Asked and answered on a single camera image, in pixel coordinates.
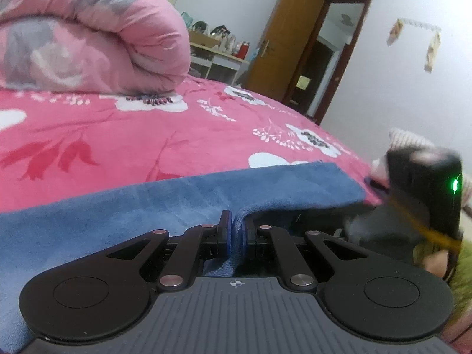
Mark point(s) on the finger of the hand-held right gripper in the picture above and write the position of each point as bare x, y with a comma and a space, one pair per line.
376, 188

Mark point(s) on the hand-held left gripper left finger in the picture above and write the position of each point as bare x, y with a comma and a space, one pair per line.
224, 228

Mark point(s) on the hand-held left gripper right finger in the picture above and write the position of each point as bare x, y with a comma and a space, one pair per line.
250, 236

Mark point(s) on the blue denim jeans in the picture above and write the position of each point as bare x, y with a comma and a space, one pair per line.
147, 206

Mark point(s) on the person's right hand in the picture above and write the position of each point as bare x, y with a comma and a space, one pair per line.
434, 264

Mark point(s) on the yellow-green fuzzy cloth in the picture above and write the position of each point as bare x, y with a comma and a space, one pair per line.
465, 276

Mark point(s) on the pink floral blanket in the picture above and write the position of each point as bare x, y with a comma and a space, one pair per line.
147, 132

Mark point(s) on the hanging beige cloth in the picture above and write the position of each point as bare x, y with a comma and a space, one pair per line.
394, 33
433, 53

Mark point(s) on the pale yellow desk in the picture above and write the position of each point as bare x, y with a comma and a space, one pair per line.
225, 62

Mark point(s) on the brown wooden door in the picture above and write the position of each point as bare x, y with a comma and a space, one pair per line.
284, 44

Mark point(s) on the red thermos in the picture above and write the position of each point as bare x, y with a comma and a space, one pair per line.
244, 51

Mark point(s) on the cardboard box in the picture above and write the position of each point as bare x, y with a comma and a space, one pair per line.
201, 38

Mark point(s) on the teal plastic bag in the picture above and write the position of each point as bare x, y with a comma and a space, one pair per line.
186, 20

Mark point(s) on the pink and grey quilt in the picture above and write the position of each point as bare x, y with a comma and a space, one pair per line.
92, 25

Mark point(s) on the wall hook rack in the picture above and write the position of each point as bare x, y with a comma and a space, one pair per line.
420, 24

